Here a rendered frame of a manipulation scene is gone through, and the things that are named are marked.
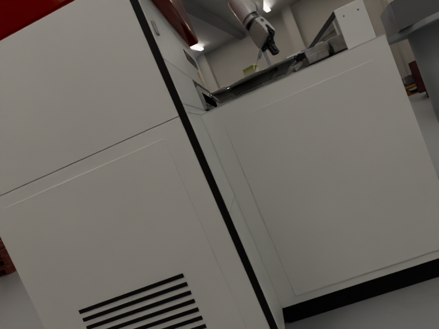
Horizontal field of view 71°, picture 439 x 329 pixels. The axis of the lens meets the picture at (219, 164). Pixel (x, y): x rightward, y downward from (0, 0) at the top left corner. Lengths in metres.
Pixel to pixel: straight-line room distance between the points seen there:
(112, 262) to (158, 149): 0.37
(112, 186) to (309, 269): 0.71
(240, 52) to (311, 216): 10.59
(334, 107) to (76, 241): 0.90
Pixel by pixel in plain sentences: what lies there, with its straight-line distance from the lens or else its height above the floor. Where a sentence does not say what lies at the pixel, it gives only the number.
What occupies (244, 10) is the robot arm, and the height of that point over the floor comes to 1.19.
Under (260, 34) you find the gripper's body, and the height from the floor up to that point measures 1.06.
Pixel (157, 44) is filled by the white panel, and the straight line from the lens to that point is 0.91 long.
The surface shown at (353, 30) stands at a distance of 1.19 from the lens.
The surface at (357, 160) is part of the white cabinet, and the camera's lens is 1.10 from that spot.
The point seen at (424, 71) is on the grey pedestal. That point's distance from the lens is 1.40.
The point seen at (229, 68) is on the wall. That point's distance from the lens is 11.58.
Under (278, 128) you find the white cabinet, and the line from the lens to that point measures 1.04.
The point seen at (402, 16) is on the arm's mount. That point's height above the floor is 0.86.
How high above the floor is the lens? 0.72
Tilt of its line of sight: 4 degrees down
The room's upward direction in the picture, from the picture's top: 23 degrees counter-clockwise
